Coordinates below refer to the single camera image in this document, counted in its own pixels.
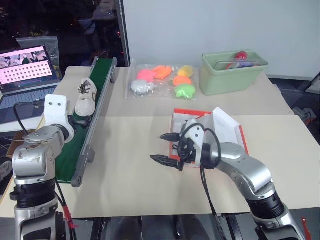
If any yellow toy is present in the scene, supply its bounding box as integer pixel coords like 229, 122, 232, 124
176, 65, 195, 77

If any clear plastic bag of toys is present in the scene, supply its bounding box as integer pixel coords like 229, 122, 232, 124
124, 58, 200, 101

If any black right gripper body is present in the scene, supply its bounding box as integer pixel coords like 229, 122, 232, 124
174, 121, 199, 172

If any pink toy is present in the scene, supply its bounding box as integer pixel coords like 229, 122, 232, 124
136, 69, 155, 82

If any light green plastic bin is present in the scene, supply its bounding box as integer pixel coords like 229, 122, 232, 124
201, 50, 269, 97

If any grey and red clamp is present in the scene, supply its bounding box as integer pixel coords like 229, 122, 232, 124
291, 105, 316, 126

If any beige sneaker with dark laces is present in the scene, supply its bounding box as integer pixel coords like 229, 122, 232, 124
74, 77, 98, 117

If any orange and white shoebox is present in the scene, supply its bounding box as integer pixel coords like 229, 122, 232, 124
168, 107, 251, 171

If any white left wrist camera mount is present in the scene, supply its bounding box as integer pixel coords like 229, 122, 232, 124
43, 94, 70, 126

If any white grey toy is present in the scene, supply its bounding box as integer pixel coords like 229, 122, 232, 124
130, 79, 156, 95

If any red wire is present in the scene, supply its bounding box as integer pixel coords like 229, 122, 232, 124
61, 201, 80, 230

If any green star-shaped toy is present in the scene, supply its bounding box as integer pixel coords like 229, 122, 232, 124
173, 84, 196, 99

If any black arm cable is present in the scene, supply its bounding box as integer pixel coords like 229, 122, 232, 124
13, 99, 46, 136
177, 126, 222, 217

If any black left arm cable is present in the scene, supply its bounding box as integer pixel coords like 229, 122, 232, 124
13, 99, 46, 136

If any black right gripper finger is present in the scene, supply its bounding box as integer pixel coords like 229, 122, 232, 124
149, 154, 185, 173
159, 132, 180, 144

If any green conveyor belt grey frame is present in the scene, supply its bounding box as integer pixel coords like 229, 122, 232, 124
53, 56, 119, 189

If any open laptop computer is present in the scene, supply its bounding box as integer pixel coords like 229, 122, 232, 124
0, 44, 64, 126

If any round orange toy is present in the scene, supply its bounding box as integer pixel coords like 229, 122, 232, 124
172, 75, 193, 87

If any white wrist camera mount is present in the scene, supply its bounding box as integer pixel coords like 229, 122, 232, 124
43, 94, 70, 126
185, 119, 209, 166

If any grey plastic bag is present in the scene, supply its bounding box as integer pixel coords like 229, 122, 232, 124
14, 36, 61, 77

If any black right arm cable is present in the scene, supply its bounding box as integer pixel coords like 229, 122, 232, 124
177, 126, 222, 217

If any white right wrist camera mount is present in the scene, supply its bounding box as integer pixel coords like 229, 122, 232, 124
185, 119, 209, 166

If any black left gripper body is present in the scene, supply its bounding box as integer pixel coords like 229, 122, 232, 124
68, 113, 79, 127

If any purple toy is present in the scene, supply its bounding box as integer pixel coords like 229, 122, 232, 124
234, 60, 254, 69

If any orange fish-shaped toy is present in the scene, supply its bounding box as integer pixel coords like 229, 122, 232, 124
151, 65, 174, 80

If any red toy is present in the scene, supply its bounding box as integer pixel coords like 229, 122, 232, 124
235, 50, 249, 61

